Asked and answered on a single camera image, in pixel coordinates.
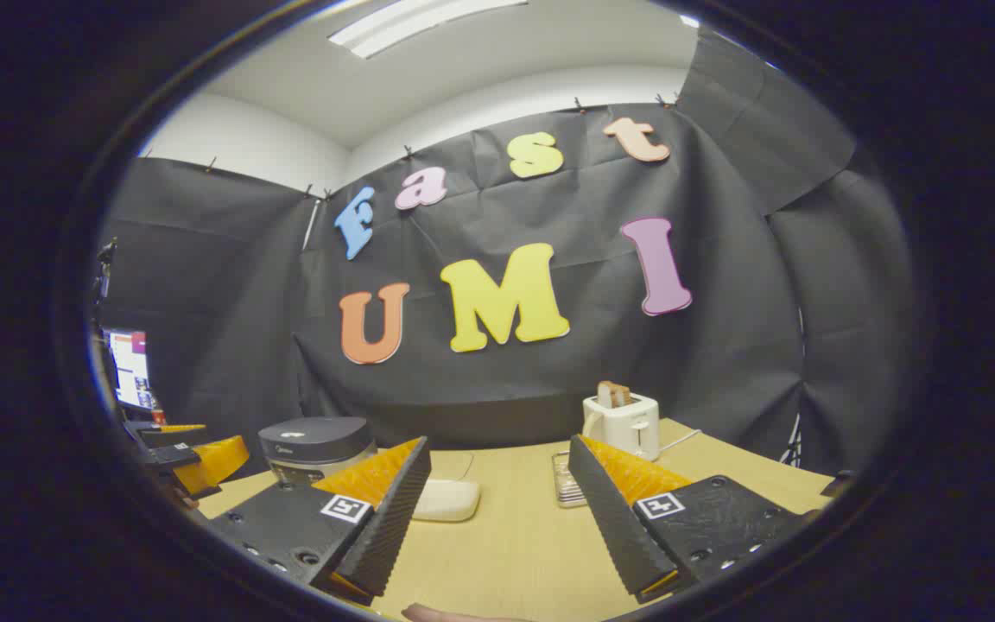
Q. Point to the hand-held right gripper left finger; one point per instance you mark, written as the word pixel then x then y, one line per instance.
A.
pixel 389 518

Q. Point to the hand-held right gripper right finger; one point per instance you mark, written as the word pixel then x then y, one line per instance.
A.
pixel 614 518

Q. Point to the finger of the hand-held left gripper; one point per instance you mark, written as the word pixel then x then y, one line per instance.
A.
pixel 212 460
pixel 161 434

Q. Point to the dark grey rice cooker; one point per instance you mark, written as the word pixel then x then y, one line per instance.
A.
pixel 316 441

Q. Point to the red label bottle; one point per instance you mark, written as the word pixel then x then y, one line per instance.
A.
pixel 157 413

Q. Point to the computer monitor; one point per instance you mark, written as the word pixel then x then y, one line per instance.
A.
pixel 130 367

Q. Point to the white toaster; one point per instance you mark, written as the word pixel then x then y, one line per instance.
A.
pixel 627 428

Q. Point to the black backdrop cloth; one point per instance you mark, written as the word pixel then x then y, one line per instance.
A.
pixel 549 380

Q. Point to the ceiling light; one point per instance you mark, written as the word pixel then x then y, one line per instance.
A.
pixel 411 26

